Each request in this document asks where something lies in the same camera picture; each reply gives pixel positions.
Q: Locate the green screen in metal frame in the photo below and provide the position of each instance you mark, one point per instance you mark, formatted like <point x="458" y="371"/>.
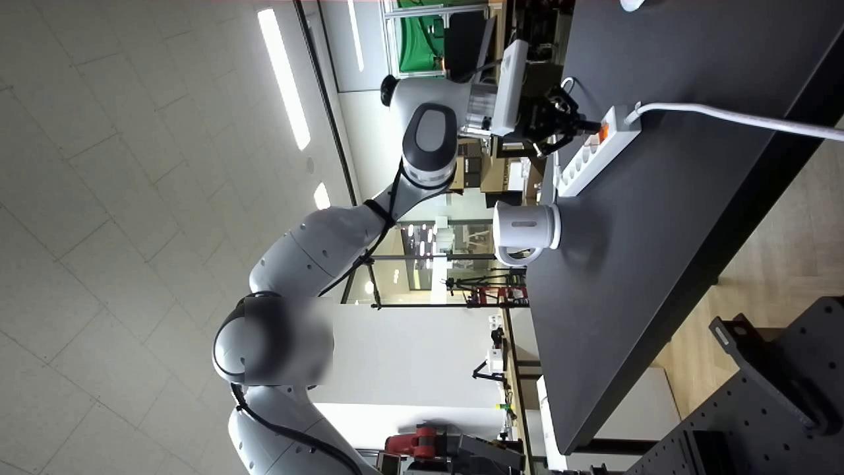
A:
<point x="422" y="36"/>

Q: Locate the small white object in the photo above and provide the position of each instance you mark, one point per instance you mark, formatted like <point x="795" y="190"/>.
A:
<point x="632" y="4"/>

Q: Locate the white electric kettle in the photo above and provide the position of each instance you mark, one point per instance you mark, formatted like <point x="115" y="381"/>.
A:
<point x="525" y="227"/>

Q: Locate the camera on tripod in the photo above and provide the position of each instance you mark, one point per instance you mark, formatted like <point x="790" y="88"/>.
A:
<point x="484" y="285"/>

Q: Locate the white power strip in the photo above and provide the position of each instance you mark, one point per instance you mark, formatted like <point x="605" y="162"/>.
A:
<point x="597" y="157"/>

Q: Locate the black metal bracket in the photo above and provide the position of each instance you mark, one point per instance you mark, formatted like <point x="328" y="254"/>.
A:
<point x="771" y="369"/>

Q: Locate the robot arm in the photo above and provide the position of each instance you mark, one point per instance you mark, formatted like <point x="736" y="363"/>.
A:
<point x="310" y="247"/>

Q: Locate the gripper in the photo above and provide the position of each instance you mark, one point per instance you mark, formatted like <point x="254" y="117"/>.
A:
<point x="533" y="117"/>

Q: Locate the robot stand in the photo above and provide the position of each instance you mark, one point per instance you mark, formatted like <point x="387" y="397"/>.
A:
<point x="745" y="422"/>

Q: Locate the long ceiling light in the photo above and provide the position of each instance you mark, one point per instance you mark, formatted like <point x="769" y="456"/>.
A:
<point x="283" y="76"/>
<point x="322" y="196"/>

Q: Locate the red machine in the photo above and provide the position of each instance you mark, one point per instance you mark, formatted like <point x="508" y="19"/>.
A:
<point x="415" y="442"/>

